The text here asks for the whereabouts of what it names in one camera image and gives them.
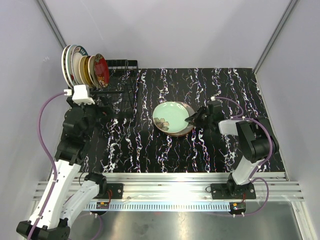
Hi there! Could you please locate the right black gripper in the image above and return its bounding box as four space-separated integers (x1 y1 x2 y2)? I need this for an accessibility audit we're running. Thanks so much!
185 106 213 129

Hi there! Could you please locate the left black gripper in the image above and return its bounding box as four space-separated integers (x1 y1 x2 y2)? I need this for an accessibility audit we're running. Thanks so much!
68 94 114 141

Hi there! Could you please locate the mint green flower plate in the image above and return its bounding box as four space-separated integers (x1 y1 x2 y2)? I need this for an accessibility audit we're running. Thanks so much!
152 101 189 134

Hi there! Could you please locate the small cream floral plate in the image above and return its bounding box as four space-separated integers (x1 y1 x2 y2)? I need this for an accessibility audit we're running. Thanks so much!
78 56 87 85

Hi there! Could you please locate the white plate watermelon pattern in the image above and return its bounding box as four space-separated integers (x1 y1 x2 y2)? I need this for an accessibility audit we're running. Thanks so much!
64 44 77 88

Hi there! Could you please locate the red floral plate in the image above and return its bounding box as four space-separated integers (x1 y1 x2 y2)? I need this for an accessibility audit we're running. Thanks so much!
93 53 110 88

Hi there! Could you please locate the yellow patterned small plate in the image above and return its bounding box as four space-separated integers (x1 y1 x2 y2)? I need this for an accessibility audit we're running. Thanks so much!
83 56 92 87

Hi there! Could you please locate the cream plate dark floral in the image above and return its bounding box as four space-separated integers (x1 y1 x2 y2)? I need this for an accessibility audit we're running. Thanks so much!
88 56 96 87

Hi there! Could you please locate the white plate dark green rim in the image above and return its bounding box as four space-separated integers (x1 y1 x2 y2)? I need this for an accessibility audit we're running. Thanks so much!
70 45 88 86

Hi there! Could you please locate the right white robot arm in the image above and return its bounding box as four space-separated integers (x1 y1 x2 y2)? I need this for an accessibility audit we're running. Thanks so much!
185 101 279 200

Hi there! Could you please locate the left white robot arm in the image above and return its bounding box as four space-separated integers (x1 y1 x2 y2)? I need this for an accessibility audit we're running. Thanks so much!
16 104 109 240

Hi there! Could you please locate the stack of remaining plates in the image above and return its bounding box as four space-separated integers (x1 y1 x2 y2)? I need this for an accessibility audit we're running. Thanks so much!
167 101 196 137

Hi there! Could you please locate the black marble pattern mat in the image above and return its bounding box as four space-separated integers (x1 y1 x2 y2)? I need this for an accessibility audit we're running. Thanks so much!
80 68 267 173

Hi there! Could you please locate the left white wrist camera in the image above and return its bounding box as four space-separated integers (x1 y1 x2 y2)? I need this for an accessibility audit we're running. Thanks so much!
63 84 95 105

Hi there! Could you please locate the black wire dish rack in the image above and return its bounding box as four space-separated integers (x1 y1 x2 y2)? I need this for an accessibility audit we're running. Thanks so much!
67 59 139 118

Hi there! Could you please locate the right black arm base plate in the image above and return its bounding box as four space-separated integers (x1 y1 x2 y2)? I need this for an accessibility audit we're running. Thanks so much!
210 183 257 200

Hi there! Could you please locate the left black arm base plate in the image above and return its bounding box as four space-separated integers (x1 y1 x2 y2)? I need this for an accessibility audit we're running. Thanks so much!
94 183 124 200

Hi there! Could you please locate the aluminium mounting rail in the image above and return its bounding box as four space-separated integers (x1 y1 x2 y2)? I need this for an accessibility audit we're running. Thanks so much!
33 172 305 203

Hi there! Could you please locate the white slotted cable duct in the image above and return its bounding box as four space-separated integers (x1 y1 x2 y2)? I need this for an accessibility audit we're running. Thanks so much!
84 201 246 212

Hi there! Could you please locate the left aluminium frame post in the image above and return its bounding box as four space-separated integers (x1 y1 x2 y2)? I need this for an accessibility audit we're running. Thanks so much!
35 0 67 50

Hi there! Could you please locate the aluminium frame post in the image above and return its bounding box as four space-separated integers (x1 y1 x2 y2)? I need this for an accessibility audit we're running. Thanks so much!
35 0 67 50
253 0 300 75

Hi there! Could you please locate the right aluminium frame post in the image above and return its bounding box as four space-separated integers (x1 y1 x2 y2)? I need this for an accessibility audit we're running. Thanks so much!
253 0 300 75

